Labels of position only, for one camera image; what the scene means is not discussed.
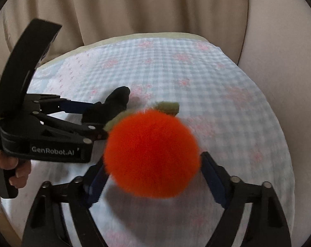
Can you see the black sock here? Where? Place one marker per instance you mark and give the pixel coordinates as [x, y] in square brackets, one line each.
[111, 105]

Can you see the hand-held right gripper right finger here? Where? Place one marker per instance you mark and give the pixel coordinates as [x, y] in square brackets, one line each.
[214, 185]

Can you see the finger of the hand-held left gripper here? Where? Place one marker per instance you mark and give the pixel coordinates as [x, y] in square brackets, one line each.
[67, 126]
[75, 106]

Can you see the orange plush ball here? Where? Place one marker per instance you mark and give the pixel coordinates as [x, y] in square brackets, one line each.
[151, 154]

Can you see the person's left hand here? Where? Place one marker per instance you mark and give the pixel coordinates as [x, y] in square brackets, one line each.
[6, 160]

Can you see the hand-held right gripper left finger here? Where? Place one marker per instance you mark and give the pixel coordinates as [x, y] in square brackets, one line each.
[97, 185]

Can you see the pale green bed sheet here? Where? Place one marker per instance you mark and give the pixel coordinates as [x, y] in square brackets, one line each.
[145, 35]

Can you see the bed with patterned sheet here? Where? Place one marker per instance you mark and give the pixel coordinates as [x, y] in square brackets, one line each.
[209, 95]

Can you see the beige curtain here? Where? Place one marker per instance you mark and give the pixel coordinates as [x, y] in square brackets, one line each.
[145, 5]

